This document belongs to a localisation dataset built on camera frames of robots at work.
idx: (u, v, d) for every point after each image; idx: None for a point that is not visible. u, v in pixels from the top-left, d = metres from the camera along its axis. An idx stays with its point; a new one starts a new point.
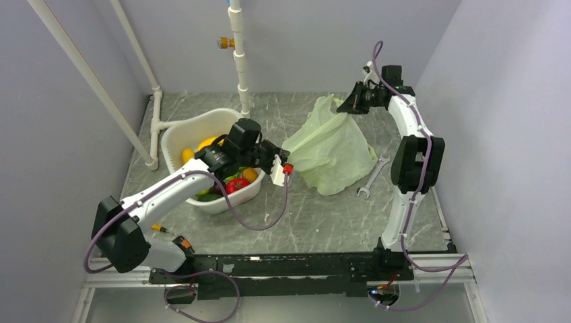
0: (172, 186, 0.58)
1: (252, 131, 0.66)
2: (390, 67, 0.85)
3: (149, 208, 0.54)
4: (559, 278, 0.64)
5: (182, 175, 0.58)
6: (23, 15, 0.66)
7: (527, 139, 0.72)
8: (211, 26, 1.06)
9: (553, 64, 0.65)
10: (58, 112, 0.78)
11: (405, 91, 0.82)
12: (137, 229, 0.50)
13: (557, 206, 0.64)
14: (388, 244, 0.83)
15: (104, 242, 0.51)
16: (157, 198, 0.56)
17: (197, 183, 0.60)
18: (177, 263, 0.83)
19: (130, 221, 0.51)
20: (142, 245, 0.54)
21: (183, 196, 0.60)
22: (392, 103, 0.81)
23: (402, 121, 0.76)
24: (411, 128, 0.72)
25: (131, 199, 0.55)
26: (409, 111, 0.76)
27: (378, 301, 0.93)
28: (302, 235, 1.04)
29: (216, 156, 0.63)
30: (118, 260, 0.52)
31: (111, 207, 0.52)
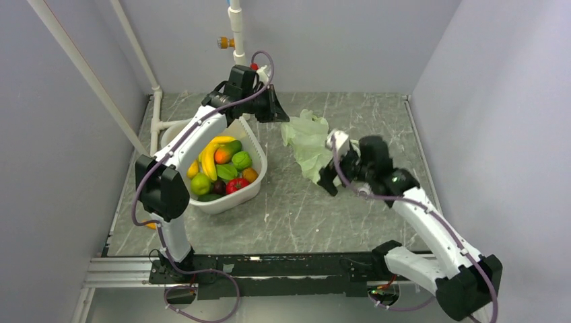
0: (194, 133, 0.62)
1: (250, 72, 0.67)
2: (377, 149, 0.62)
3: (181, 157, 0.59)
4: (560, 279, 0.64)
5: (198, 122, 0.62)
6: (23, 15, 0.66)
7: (527, 140, 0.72)
8: (211, 27, 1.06)
9: (553, 65, 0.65)
10: (58, 111, 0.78)
11: (407, 183, 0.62)
12: (176, 174, 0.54)
13: (557, 206, 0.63)
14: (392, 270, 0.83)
15: (153, 194, 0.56)
16: (185, 147, 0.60)
17: (215, 125, 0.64)
18: (183, 253, 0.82)
19: (170, 169, 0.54)
20: (185, 190, 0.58)
21: (206, 140, 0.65)
22: (401, 206, 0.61)
23: (433, 238, 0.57)
24: (449, 252, 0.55)
25: (162, 153, 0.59)
26: (431, 219, 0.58)
27: (378, 301, 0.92)
28: (301, 235, 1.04)
29: (222, 99, 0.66)
30: (168, 207, 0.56)
31: (147, 163, 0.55)
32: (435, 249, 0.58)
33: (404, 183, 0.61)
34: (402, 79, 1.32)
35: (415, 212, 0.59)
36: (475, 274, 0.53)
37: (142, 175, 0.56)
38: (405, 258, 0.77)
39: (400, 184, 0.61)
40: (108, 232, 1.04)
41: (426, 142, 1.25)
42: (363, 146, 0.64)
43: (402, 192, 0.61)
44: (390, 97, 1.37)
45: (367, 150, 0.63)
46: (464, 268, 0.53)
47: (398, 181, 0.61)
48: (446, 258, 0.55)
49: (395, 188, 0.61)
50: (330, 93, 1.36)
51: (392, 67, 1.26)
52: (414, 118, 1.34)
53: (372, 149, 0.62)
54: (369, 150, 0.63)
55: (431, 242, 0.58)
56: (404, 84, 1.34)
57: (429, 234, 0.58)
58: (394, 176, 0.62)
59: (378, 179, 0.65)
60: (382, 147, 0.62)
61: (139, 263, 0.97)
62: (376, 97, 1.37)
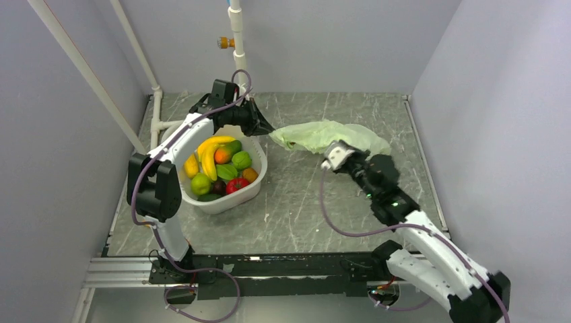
0: (185, 133, 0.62)
1: (231, 84, 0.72)
2: (389, 177, 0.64)
3: (175, 154, 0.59)
4: (560, 279, 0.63)
5: (189, 125, 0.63)
6: (23, 15, 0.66)
7: (528, 138, 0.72)
8: (211, 27, 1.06)
9: (553, 65, 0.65)
10: (58, 111, 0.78)
11: (409, 207, 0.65)
12: (172, 169, 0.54)
13: (558, 206, 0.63)
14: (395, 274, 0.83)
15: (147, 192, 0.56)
16: (178, 145, 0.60)
17: (204, 129, 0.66)
18: (181, 251, 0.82)
19: (165, 165, 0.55)
20: (177, 190, 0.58)
21: (196, 142, 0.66)
22: (407, 232, 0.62)
23: (440, 260, 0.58)
24: (459, 273, 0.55)
25: (156, 150, 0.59)
26: (436, 242, 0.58)
27: (378, 301, 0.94)
28: (301, 235, 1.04)
29: (207, 108, 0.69)
30: (162, 205, 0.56)
31: (141, 160, 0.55)
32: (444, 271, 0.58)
33: (405, 208, 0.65)
34: (402, 80, 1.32)
35: (420, 236, 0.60)
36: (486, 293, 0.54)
37: (135, 175, 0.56)
38: (409, 266, 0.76)
39: (402, 209, 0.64)
40: (108, 232, 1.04)
41: (426, 142, 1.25)
42: (375, 171, 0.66)
43: (405, 217, 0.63)
44: (390, 97, 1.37)
45: (380, 175, 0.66)
46: (475, 289, 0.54)
47: (400, 207, 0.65)
48: (455, 279, 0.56)
49: (398, 214, 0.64)
50: (330, 93, 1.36)
51: (393, 67, 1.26)
52: (414, 118, 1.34)
53: (382, 176, 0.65)
54: (379, 177, 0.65)
55: (440, 265, 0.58)
56: (403, 84, 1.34)
57: (436, 257, 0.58)
58: (396, 201, 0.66)
59: (381, 203, 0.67)
60: (393, 173, 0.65)
61: (139, 263, 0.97)
62: (376, 97, 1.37)
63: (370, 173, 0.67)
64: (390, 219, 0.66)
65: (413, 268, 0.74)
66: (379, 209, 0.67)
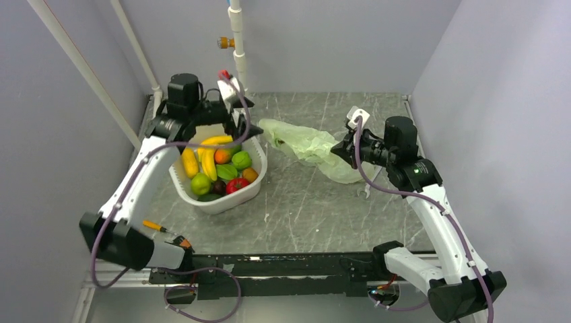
0: (141, 173, 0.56)
1: (190, 85, 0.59)
2: (405, 132, 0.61)
3: (131, 206, 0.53)
4: (558, 278, 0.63)
5: (144, 160, 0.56)
6: (23, 15, 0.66)
7: (528, 139, 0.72)
8: (211, 27, 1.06)
9: (553, 65, 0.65)
10: (58, 111, 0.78)
11: (429, 177, 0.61)
12: (130, 230, 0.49)
13: (558, 207, 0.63)
14: (390, 265, 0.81)
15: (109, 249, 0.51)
16: (134, 193, 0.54)
17: (163, 158, 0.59)
18: (178, 258, 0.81)
19: (120, 224, 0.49)
20: (144, 239, 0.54)
21: (159, 173, 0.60)
22: (419, 204, 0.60)
23: (441, 241, 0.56)
24: (456, 260, 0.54)
25: (108, 206, 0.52)
26: (446, 223, 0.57)
27: (378, 301, 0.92)
28: (301, 235, 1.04)
29: (166, 126, 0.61)
30: (130, 260, 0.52)
31: (92, 222, 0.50)
32: (442, 254, 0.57)
33: (425, 177, 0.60)
34: (402, 80, 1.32)
35: (430, 211, 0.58)
36: (477, 286, 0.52)
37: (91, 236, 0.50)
38: (403, 258, 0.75)
39: (421, 178, 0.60)
40: None
41: (426, 142, 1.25)
42: (389, 128, 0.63)
43: (421, 187, 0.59)
44: (390, 97, 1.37)
45: (395, 132, 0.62)
46: (466, 279, 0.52)
47: (420, 174, 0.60)
48: (450, 265, 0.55)
49: (414, 182, 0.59)
50: (330, 93, 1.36)
51: (392, 67, 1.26)
52: (414, 118, 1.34)
53: (398, 130, 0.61)
54: (395, 132, 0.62)
55: (440, 246, 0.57)
56: (403, 84, 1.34)
57: (439, 237, 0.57)
58: (416, 167, 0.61)
59: (398, 166, 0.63)
60: (409, 131, 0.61)
61: None
62: (376, 97, 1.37)
63: (385, 132, 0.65)
64: (405, 184, 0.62)
65: (405, 260, 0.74)
66: (394, 171, 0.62)
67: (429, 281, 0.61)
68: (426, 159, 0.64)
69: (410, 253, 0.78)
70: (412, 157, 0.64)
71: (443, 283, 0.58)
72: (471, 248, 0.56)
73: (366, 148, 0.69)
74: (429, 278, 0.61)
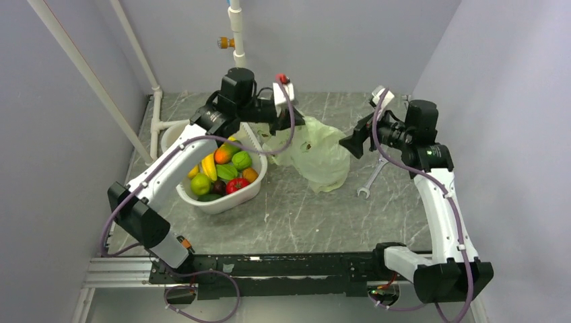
0: (174, 159, 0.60)
1: (245, 82, 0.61)
2: (425, 114, 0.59)
3: (155, 187, 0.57)
4: (559, 279, 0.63)
5: (180, 147, 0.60)
6: (23, 15, 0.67)
7: (528, 139, 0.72)
8: (211, 27, 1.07)
9: (553, 65, 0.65)
10: (58, 112, 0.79)
11: (441, 162, 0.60)
12: (148, 209, 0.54)
13: (559, 207, 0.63)
14: (388, 264, 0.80)
15: (126, 222, 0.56)
16: (161, 175, 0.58)
17: (198, 149, 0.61)
18: (178, 260, 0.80)
19: (141, 203, 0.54)
20: (160, 221, 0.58)
21: (192, 162, 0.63)
22: (423, 185, 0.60)
23: (437, 223, 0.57)
24: (448, 242, 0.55)
25: (137, 182, 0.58)
26: (446, 206, 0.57)
27: (378, 301, 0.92)
28: (301, 235, 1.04)
29: (211, 118, 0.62)
30: (142, 236, 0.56)
31: (119, 192, 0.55)
32: (435, 235, 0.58)
33: (437, 160, 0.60)
34: (402, 80, 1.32)
35: (433, 192, 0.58)
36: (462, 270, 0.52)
37: (116, 204, 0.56)
38: (400, 252, 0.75)
39: (432, 161, 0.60)
40: (108, 232, 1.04)
41: None
42: (411, 108, 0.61)
43: (430, 168, 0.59)
44: None
45: (417, 112, 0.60)
46: (452, 261, 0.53)
47: (431, 156, 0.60)
48: (440, 246, 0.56)
49: (424, 162, 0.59)
50: (330, 93, 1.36)
51: (393, 67, 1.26)
52: None
53: (419, 111, 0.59)
54: (416, 112, 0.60)
55: (435, 227, 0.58)
56: (403, 84, 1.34)
57: (435, 218, 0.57)
58: (429, 149, 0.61)
59: (411, 147, 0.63)
60: (431, 113, 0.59)
61: (139, 263, 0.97)
62: None
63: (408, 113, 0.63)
64: (415, 164, 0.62)
65: (402, 254, 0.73)
66: (407, 151, 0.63)
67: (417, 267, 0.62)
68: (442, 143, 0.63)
69: (408, 249, 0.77)
70: (428, 138, 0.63)
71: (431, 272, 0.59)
72: (466, 235, 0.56)
73: (386, 128, 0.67)
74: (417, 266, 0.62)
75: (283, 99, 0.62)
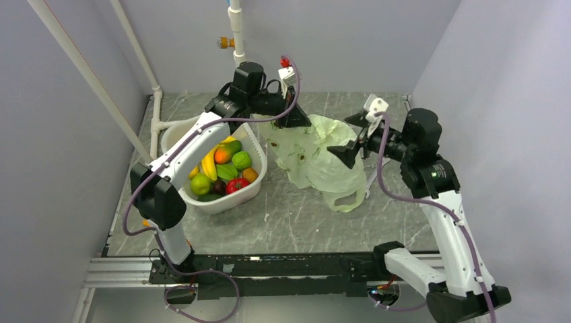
0: (193, 142, 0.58)
1: (257, 73, 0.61)
2: (427, 132, 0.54)
3: (177, 167, 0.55)
4: (559, 279, 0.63)
5: (198, 131, 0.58)
6: (23, 16, 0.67)
7: (527, 140, 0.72)
8: (211, 27, 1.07)
9: (553, 66, 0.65)
10: (58, 112, 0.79)
11: (446, 182, 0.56)
12: (172, 187, 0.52)
13: (559, 207, 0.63)
14: (390, 265, 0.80)
15: (147, 202, 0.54)
16: (182, 157, 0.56)
17: (216, 134, 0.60)
18: (181, 256, 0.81)
19: (163, 181, 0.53)
20: (182, 202, 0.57)
21: (210, 147, 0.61)
22: (431, 211, 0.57)
23: (450, 252, 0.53)
24: (464, 274, 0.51)
25: (157, 162, 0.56)
26: (458, 234, 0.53)
27: (378, 301, 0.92)
28: (301, 235, 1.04)
29: (225, 105, 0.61)
30: (163, 217, 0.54)
31: (141, 171, 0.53)
32: (449, 264, 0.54)
33: (442, 181, 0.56)
34: (402, 80, 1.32)
35: (444, 221, 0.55)
36: (481, 301, 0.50)
37: (137, 184, 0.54)
38: (403, 260, 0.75)
39: (438, 182, 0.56)
40: (108, 232, 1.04)
41: None
42: (411, 124, 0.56)
43: (437, 193, 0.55)
44: (390, 97, 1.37)
45: (419, 130, 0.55)
46: (471, 294, 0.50)
47: (437, 177, 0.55)
48: (456, 276, 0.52)
49: (430, 185, 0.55)
50: (330, 93, 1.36)
51: (393, 67, 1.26)
52: None
53: (421, 128, 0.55)
54: (419, 130, 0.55)
55: (447, 256, 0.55)
56: (403, 84, 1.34)
57: (448, 246, 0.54)
58: (433, 170, 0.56)
59: (413, 166, 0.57)
60: (434, 130, 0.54)
61: (139, 263, 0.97)
62: None
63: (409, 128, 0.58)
64: (420, 186, 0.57)
65: (407, 262, 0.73)
66: (410, 172, 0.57)
67: (428, 284, 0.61)
68: (444, 159, 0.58)
69: (410, 254, 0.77)
70: (430, 155, 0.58)
71: (442, 288, 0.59)
72: (481, 262, 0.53)
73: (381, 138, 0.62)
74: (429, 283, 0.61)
75: (290, 73, 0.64)
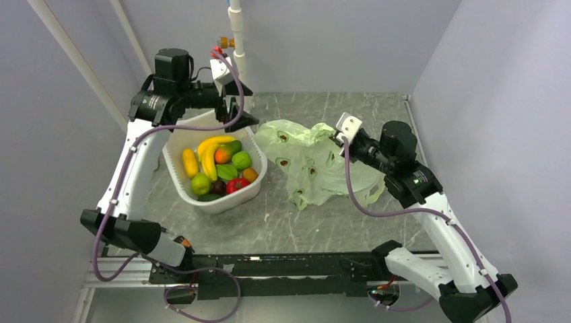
0: (131, 165, 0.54)
1: (180, 58, 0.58)
2: (405, 144, 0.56)
3: (127, 199, 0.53)
4: (559, 280, 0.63)
5: (132, 150, 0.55)
6: (24, 15, 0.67)
7: (528, 140, 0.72)
8: (211, 27, 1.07)
9: (554, 66, 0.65)
10: (58, 111, 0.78)
11: (429, 186, 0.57)
12: (131, 225, 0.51)
13: (557, 208, 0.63)
14: (392, 266, 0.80)
15: (114, 241, 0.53)
16: (127, 186, 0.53)
17: (153, 145, 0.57)
18: (178, 257, 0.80)
19: (121, 221, 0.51)
20: (147, 225, 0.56)
21: (151, 160, 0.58)
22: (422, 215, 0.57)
23: (450, 252, 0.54)
24: (468, 270, 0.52)
25: (106, 201, 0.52)
26: (453, 233, 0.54)
27: (378, 301, 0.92)
28: (301, 235, 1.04)
29: (153, 101, 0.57)
30: (137, 247, 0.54)
31: (91, 219, 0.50)
32: (452, 265, 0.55)
33: (426, 186, 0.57)
34: (402, 80, 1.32)
35: (435, 222, 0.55)
36: (491, 293, 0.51)
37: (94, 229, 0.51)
38: (405, 261, 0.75)
39: (421, 188, 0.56)
40: None
41: (425, 142, 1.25)
42: (388, 137, 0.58)
43: (423, 198, 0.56)
44: (390, 97, 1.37)
45: (394, 142, 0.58)
46: (481, 289, 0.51)
47: (420, 183, 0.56)
48: (462, 274, 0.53)
49: (417, 193, 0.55)
50: (330, 93, 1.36)
51: (392, 68, 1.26)
52: (414, 118, 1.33)
53: (398, 142, 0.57)
54: (394, 144, 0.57)
55: (448, 256, 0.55)
56: (402, 84, 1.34)
57: (448, 247, 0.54)
58: (415, 177, 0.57)
59: (396, 176, 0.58)
60: (410, 140, 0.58)
61: (139, 263, 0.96)
62: (376, 97, 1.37)
63: (382, 142, 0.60)
64: (406, 194, 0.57)
65: (409, 264, 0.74)
66: (394, 183, 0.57)
67: (439, 287, 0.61)
68: (423, 165, 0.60)
69: (412, 255, 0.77)
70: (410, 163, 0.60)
71: (452, 290, 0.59)
72: (480, 254, 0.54)
73: (361, 149, 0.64)
74: (438, 284, 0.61)
75: (223, 72, 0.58)
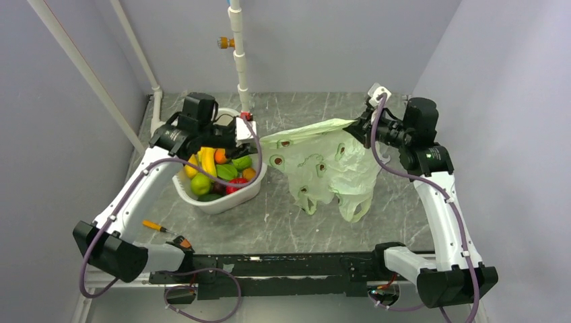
0: (139, 186, 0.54)
1: (207, 101, 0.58)
2: (424, 116, 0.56)
3: (126, 218, 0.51)
4: (561, 280, 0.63)
5: (144, 172, 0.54)
6: (23, 15, 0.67)
7: (526, 140, 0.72)
8: (211, 27, 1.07)
9: (554, 66, 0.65)
10: (58, 112, 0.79)
11: (441, 164, 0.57)
12: (122, 243, 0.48)
13: (559, 209, 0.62)
14: (389, 260, 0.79)
15: (99, 261, 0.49)
16: (129, 205, 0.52)
17: (165, 172, 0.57)
18: (176, 262, 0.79)
19: (112, 238, 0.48)
20: (138, 251, 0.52)
21: (159, 187, 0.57)
22: (425, 190, 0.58)
23: (439, 229, 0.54)
24: (450, 248, 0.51)
25: (103, 217, 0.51)
26: (448, 212, 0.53)
27: (378, 301, 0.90)
28: (301, 235, 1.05)
29: (173, 135, 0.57)
30: (121, 274, 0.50)
31: (86, 231, 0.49)
32: (438, 244, 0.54)
33: (438, 163, 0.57)
34: (402, 80, 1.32)
35: (435, 197, 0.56)
36: (467, 277, 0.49)
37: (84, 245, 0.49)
38: (402, 253, 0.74)
39: (433, 163, 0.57)
40: None
41: None
42: (410, 108, 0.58)
43: (430, 172, 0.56)
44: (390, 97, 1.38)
45: (415, 114, 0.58)
46: (457, 268, 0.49)
47: (432, 159, 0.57)
48: (443, 253, 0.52)
49: (424, 165, 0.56)
50: (330, 93, 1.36)
51: (392, 68, 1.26)
52: None
53: (418, 112, 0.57)
54: (415, 114, 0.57)
55: (437, 233, 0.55)
56: (403, 85, 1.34)
57: (438, 224, 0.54)
58: (429, 152, 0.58)
59: (410, 149, 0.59)
60: (430, 116, 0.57)
61: None
62: None
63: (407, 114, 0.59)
64: (415, 167, 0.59)
65: (403, 254, 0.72)
66: (406, 154, 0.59)
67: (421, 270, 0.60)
68: (441, 145, 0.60)
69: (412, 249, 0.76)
70: (427, 139, 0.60)
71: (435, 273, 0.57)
72: (471, 240, 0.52)
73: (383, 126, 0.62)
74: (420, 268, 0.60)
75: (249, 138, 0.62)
